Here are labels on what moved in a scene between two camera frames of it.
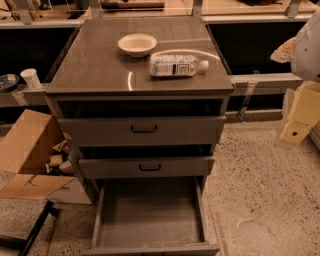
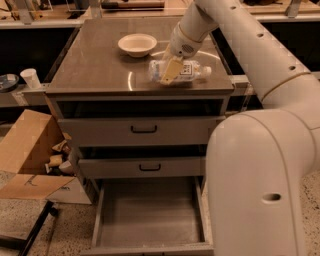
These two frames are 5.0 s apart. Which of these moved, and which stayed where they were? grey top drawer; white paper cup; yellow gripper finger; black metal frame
Moved: yellow gripper finger
Stayed: white paper cup; black metal frame; grey top drawer
